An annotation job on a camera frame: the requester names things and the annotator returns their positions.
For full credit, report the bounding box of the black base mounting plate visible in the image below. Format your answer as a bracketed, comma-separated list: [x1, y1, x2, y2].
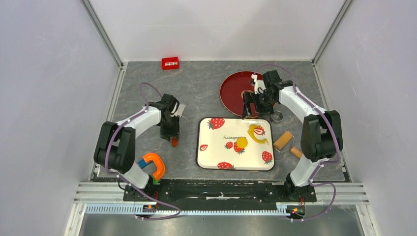
[144, 179, 317, 211]

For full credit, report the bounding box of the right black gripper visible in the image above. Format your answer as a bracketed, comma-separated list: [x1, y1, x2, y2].
[242, 92, 276, 119]

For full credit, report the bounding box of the aluminium frame rail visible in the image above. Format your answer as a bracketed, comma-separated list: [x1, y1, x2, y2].
[74, 180, 369, 216]

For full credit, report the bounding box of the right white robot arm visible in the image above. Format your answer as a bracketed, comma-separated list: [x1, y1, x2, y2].
[241, 70, 343, 201]

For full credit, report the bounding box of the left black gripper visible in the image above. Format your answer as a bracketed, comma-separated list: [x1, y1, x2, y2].
[159, 114, 180, 142]

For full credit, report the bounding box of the white strawberry tray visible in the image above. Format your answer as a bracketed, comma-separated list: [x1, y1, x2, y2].
[196, 118, 275, 171]

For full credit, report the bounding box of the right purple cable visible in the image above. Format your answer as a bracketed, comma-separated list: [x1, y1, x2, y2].
[253, 64, 343, 223]

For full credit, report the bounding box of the red toy brick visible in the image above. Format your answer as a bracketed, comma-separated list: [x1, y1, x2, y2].
[161, 57, 180, 70]

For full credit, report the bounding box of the orange horseshoe magnet toy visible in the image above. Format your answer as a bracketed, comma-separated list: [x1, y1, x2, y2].
[138, 152, 166, 185]

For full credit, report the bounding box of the wooden dough roller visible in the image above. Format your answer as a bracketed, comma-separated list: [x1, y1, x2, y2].
[273, 131, 302, 159]

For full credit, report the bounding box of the orange handled metal scraper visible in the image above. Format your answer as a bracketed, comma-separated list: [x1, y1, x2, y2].
[171, 104, 185, 147]

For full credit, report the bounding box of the yellow dough scrap strip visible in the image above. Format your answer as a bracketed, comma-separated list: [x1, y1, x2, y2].
[247, 124, 268, 145]

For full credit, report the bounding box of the red round plate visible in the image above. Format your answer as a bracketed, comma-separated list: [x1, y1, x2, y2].
[219, 71, 255, 117]

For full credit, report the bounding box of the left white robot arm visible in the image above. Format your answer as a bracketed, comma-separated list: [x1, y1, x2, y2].
[93, 94, 180, 201]

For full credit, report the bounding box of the metal ring cutter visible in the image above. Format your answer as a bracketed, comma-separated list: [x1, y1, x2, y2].
[270, 111, 283, 124]

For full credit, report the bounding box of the yellow dough piece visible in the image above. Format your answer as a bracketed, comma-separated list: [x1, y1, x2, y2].
[236, 137, 248, 148]

